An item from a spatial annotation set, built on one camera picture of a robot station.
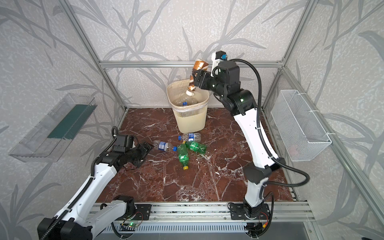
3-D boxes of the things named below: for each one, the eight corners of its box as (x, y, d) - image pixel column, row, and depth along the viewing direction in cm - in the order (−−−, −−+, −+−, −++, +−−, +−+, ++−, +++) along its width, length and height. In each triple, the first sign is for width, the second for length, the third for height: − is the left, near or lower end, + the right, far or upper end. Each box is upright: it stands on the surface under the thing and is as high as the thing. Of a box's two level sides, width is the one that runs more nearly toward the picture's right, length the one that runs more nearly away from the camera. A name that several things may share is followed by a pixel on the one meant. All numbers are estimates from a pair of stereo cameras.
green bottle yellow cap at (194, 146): (182, 147, 99) (182, 143, 95) (186, 141, 102) (186, 137, 98) (202, 156, 95) (202, 152, 91) (205, 150, 98) (206, 146, 94)
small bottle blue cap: (178, 142, 101) (177, 139, 98) (178, 136, 104) (178, 133, 101) (201, 142, 101) (201, 139, 98) (201, 136, 104) (201, 133, 102)
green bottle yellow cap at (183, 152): (179, 170, 90) (178, 167, 86) (178, 145, 101) (178, 141, 97) (189, 169, 90) (189, 166, 86) (188, 144, 101) (187, 140, 97)
